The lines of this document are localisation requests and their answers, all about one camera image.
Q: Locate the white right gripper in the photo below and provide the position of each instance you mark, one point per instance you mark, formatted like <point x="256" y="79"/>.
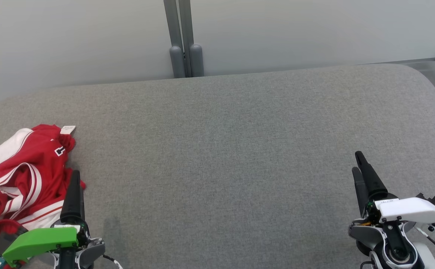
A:
<point x="407" y="210"/>

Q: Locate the red white basketball jersey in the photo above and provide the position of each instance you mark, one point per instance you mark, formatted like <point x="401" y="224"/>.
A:
<point x="27" y="157"/>

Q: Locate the grey partition post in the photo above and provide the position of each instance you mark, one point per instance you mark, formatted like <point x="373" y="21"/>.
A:
<point x="195" y="56"/>
<point x="174" y="37"/>

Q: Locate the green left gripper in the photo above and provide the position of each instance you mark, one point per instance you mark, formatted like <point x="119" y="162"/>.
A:
<point x="42" y="239"/>

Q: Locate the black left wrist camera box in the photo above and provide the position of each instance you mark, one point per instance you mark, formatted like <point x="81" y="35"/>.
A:
<point x="2" y="241"/>

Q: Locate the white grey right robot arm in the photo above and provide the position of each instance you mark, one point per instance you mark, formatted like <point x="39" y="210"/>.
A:
<point x="366" y="235"/>

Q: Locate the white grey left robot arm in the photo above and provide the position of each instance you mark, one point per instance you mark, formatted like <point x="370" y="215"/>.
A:
<point x="90" y="252"/>

